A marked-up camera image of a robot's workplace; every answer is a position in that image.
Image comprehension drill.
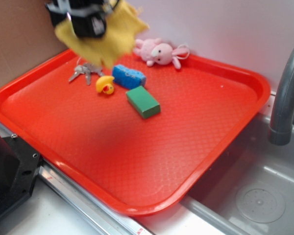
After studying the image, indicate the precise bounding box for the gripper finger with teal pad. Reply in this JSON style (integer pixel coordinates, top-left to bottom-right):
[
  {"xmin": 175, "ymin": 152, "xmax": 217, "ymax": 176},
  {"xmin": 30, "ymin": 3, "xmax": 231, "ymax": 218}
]
[{"xmin": 70, "ymin": 0, "xmax": 106, "ymax": 38}]

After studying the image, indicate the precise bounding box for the yellow cloth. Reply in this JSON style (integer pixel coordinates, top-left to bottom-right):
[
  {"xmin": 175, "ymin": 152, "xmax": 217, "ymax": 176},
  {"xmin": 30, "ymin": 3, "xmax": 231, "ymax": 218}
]
[{"xmin": 54, "ymin": 0, "xmax": 149, "ymax": 69}]

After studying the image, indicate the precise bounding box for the silver key bunch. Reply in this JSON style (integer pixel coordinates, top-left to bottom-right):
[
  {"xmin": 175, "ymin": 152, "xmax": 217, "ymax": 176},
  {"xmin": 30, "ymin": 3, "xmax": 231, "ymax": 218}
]
[{"xmin": 68, "ymin": 57, "xmax": 104, "ymax": 86}]

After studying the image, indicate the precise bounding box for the yellow rubber duck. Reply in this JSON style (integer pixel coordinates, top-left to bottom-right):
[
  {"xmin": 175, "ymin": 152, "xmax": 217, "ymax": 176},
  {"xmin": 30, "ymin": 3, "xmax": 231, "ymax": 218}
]
[{"xmin": 96, "ymin": 75, "xmax": 115, "ymax": 94}]

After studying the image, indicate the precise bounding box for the brown cardboard panel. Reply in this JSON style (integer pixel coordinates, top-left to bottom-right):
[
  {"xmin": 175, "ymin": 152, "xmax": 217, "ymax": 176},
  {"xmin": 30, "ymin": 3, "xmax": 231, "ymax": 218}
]
[{"xmin": 0, "ymin": 0, "xmax": 66, "ymax": 88}]

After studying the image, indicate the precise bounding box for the blue sponge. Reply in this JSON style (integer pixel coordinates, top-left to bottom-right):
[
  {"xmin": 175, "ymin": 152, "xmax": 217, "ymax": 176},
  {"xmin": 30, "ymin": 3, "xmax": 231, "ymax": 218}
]
[{"xmin": 112, "ymin": 64, "xmax": 147, "ymax": 90}]

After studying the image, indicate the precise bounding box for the pink plush bunny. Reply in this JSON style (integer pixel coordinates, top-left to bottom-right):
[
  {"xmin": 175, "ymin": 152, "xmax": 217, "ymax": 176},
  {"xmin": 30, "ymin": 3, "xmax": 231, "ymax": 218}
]
[{"xmin": 133, "ymin": 38, "xmax": 190, "ymax": 70}]

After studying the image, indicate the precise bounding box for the green block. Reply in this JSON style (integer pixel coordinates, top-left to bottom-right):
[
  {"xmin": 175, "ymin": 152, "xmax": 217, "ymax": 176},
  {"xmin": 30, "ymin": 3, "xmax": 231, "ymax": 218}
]
[{"xmin": 126, "ymin": 86, "xmax": 161, "ymax": 119}]

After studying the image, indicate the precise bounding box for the red plastic tray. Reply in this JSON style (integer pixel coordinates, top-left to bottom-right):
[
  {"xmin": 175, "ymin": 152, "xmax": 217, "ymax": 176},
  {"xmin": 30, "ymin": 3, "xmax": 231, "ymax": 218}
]
[{"xmin": 0, "ymin": 50, "xmax": 271, "ymax": 217}]

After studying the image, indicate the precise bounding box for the grey sink faucet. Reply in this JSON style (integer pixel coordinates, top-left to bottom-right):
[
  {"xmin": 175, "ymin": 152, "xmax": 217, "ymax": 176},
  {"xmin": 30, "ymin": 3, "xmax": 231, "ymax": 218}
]
[{"xmin": 268, "ymin": 48, "xmax": 294, "ymax": 145}]

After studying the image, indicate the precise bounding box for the grey sink basin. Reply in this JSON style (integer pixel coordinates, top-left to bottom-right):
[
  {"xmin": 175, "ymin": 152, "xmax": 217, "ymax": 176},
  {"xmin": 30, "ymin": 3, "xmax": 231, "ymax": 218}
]
[{"xmin": 181, "ymin": 93, "xmax": 294, "ymax": 235}]

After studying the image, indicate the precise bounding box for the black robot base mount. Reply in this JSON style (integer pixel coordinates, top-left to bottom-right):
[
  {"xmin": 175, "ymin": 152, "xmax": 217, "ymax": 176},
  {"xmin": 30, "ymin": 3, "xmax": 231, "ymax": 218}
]
[{"xmin": 0, "ymin": 136, "xmax": 42, "ymax": 220}]

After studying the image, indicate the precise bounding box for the aluminium rail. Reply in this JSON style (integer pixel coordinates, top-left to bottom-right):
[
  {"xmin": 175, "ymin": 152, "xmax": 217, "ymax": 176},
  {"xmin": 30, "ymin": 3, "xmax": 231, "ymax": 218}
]
[{"xmin": 0, "ymin": 115, "xmax": 152, "ymax": 235}]

